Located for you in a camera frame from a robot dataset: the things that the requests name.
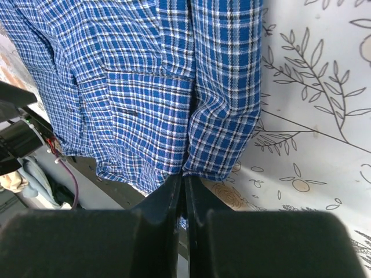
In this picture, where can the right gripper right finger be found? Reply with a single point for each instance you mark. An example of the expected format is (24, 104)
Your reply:
(227, 243)

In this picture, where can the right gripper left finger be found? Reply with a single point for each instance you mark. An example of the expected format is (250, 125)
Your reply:
(138, 242)

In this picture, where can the blue checkered long sleeve shirt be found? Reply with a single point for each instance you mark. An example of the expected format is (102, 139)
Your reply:
(149, 89)

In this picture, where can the floral patterned table mat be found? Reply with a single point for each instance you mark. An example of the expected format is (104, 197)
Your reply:
(311, 147)

